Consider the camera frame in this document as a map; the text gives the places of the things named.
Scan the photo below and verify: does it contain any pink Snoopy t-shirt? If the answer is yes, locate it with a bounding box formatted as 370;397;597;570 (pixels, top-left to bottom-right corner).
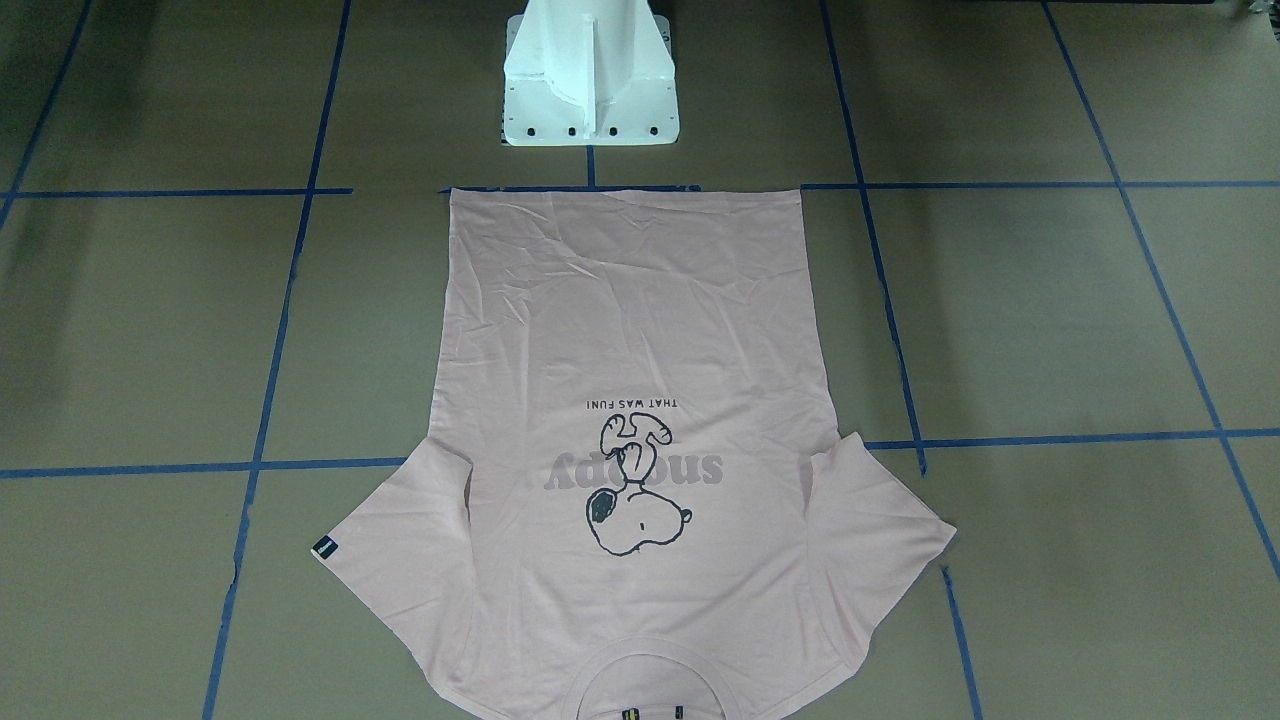
314;190;954;719

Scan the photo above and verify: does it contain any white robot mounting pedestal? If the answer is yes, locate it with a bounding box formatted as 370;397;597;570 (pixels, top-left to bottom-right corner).
500;1;681;147

